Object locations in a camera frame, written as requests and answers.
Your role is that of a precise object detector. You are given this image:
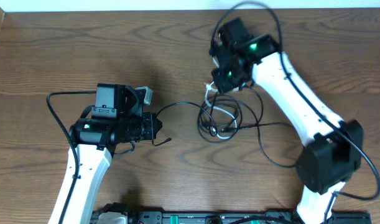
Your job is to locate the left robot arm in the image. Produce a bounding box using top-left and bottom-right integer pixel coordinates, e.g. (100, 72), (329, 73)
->
(49, 83), (162, 223)

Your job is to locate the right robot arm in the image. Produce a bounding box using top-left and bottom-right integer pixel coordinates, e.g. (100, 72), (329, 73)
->
(210, 18), (363, 223)

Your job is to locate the black aluminium mounting rail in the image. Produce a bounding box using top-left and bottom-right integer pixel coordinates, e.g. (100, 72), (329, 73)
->
(90, 202), (373, 224)

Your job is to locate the white usb cable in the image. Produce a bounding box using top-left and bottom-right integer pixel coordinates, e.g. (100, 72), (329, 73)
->
(204, 55), (239, 140)

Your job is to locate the black usb cable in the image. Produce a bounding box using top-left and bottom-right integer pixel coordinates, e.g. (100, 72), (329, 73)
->
(196, 85), (298, 169)

